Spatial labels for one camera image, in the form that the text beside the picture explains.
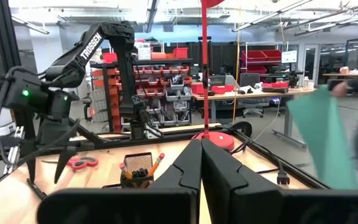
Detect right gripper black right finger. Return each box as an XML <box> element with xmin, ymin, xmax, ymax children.
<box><xmin>200</xmin><ymin>139</ymin><xmax>358</xmax><ymax>224</ymax></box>

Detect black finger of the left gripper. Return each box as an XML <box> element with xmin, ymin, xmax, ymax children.
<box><xmin>53</xmin><ymin>148</ymin><xmax>78</xmax><ymax>184</ymax></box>
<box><xmin>25</xmin><ymin>146</ymin><xmax>37</xmax><ymax>184</ymax></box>

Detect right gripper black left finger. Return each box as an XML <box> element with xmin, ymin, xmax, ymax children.
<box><xmin>37</xmin><ymin>139</ymin><xmax>203</xmax><ymax>224</ymax></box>

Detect red-handled scissors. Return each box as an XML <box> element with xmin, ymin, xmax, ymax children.
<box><xmin>40</xmin><ymin>156</ymin><xmax>99</xmax><ymax>172</ymax></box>

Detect orange pencil pink eraser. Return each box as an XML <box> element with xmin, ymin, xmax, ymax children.
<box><xmin>147</xmin><ymin>152</ymin><xmax>166</xmax><ymax>177</ymax></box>
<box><xmin>119</xmin><ymin>162</ymin><xmax>133</xmax><ymax>181</ymax></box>

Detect black mesh desk organizer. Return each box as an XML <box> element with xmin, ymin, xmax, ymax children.
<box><xmin>102</xmin><ymin>151</ymin><xmax>167</xmax><ymax>190</ymax></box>

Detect grey office chair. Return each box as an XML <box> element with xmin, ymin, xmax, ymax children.
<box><xmin>239</xmin><ymin>73</ymin><xmax>265</xmax><ymax>119</ymax></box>

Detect red desk lamp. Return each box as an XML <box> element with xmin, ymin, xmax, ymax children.
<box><xmin>192</xmin><ymin>0</ymin><xmax>236</xmax><ymax>152</ymax></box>

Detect wooden-top grey workbench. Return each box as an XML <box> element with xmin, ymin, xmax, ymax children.
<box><xmin>191</xmin><ymin>86</ymin><xmax>318</xmax><ymax>147</ymax></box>

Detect teal sheet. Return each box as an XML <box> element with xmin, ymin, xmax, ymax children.
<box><xmin>287</xmin><ymin>85</ymin><xmax>358</xmax><ymax>191</ymax></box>

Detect red tray on black box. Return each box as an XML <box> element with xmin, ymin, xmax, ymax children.
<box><xmin>262</xmin><ymin>81</ymin><xmax>290</xmax><ymax>93</ymax></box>

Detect black shelf with parts bins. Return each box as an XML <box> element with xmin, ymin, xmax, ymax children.
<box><xmin>90</xmin><ymin>57</ymin><xmax>195</xmax><ymax>134</ymax></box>

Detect flat red storage bin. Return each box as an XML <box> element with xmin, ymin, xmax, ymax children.
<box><xmin>150</xmin><ymin>52</ymin><xmax>168</xmax><ymax>61</ymax></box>

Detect white sign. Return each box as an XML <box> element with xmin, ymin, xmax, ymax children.
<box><xmin>280</xmin><ymin>50</ymin><xmax>299</xmax><ymax>64</ymax></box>

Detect tall red storage bin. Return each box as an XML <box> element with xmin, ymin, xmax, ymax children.
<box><xmin>172</xmin><ymin>47</ymin><xmax>189</xmax><ymax>60</ymax></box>

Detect small wooden table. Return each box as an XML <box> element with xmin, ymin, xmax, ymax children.
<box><xmin>321</xmin><ymin>65</ymin><xmax>358</xmax><ymax>85</ymax></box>

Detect black lamp power cord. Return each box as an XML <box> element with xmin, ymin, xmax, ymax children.
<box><xmin>228</xmin><ymin>136</ymin><xmax>291</xmax><ymax>187</ymax></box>

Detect white cable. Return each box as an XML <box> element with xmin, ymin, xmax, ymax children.
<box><xmin>253</xmin><ymin>98</ymin><xmax>282</xmax><ymax>142</ymax></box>

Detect yellow hanging cable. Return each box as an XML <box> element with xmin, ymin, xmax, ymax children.
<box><xmin>232</xmin><ymin>9</ymin><xmax>242</xmax><ymax>124</ymax></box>

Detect wire rack with red bins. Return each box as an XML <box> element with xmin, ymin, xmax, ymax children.
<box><xmin>240</xmin><ymin>42</ymin><xmax>284</xmax><ymax>76</ymax></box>

